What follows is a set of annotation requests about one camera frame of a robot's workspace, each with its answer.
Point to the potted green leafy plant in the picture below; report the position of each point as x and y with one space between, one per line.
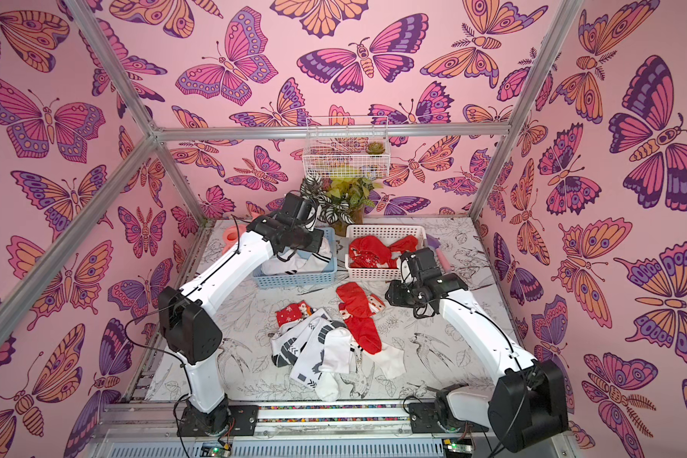
341 200

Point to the light blue plastic basket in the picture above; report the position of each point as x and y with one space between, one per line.
315 278

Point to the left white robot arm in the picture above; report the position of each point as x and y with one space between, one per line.
187 313

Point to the red santa face sock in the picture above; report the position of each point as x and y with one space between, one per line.
407 244

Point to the white sock chevron pattern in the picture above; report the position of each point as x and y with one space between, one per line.
316 349

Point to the pink watering can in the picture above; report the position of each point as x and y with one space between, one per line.
231 236

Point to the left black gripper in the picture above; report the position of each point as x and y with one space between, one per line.
317 235

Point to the small succulent in basket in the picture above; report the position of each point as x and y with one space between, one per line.
376 148

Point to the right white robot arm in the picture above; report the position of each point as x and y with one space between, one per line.
528 402

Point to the white plastic basket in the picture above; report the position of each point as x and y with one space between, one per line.
386 234

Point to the white wire wall basket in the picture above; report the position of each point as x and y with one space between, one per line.
335 146

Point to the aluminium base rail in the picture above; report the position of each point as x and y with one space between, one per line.
380 428

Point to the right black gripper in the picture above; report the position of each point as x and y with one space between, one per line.
404 295

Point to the plain white sock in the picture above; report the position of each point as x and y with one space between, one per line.
316 261

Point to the red santa sock on table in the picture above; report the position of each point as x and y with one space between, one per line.
358 308

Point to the red snowflake sock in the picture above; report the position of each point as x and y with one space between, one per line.
294 313

